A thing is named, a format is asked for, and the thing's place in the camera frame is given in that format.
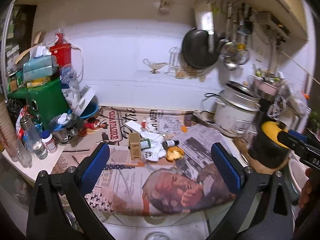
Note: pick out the blue tissue box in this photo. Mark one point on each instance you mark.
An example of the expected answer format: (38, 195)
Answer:
(40, 67)

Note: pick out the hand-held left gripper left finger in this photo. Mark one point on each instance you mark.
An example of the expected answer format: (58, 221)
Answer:
(96, 165)

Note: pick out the round waste bin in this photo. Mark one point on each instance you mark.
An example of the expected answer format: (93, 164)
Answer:
(158, 237)

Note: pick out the white tray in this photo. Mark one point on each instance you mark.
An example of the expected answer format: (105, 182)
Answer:
(83, 102)

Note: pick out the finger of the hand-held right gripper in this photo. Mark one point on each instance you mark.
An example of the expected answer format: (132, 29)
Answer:
(297, 134)
(290, 142)

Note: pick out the wooden cutting board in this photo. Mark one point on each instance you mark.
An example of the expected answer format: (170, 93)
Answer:
(243, 147)

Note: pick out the clear plastic bag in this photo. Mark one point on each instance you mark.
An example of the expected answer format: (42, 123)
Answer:
(71, 87)

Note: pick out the perforated metal holder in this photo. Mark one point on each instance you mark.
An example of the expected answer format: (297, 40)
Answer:
(62, 132)

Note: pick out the blue bowl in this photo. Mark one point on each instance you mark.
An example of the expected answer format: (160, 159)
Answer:
(88, 112)

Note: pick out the green box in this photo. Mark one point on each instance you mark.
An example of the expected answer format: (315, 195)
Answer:
(48, 102)

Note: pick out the pink utensil holder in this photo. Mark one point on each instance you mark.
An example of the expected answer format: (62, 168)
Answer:
(266, 85)

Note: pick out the white pill bottle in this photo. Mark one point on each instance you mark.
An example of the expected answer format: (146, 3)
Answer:
(49, 142)

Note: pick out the yellow packet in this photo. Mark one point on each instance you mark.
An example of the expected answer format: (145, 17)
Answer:
(38, 82)

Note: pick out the black hanging pan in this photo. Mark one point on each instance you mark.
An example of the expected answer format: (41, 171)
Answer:
(198, 48)

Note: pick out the clear plastic bottle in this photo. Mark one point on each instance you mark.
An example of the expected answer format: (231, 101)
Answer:
(33, 140)

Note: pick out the black and yellow container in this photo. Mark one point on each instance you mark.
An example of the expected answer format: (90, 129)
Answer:
(268, 145)

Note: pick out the white hanging bag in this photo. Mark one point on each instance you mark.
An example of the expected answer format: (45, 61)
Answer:
(204, 17)

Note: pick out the white tissue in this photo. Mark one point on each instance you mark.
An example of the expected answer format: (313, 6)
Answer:
(155, 146)

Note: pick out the flat white box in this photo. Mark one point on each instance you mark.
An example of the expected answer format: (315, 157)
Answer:
(133, 127)

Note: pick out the printed newspaper sheet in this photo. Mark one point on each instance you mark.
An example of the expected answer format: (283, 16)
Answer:
(160, 180)

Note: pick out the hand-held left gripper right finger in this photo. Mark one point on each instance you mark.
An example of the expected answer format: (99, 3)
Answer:
(225, 165)

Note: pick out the wall-mounted electrical box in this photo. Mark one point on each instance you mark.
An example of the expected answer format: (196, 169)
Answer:
(271, 25)

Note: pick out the person's right hand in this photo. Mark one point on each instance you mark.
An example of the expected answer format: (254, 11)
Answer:
(305, 190)

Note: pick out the small dark bottle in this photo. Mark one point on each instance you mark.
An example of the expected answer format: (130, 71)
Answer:
(170, 143)

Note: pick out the small brown cardboard box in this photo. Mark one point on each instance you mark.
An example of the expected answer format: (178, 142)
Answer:
(135, 145)

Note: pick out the small orange peel piece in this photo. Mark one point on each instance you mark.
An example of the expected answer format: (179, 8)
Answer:
(184, 129)

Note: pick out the red plastic container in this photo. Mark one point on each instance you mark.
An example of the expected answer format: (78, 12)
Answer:
(61, 55)

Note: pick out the glass genie lamp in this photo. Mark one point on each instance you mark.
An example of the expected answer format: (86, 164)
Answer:
(155, 66)

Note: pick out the white rice cooker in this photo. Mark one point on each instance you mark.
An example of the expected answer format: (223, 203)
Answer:
(232, 112)

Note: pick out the metal hanging ladle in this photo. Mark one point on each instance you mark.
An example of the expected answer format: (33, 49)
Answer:
(231, 63)

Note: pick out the small green packet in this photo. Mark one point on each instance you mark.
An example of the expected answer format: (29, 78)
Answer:
(145, 144)

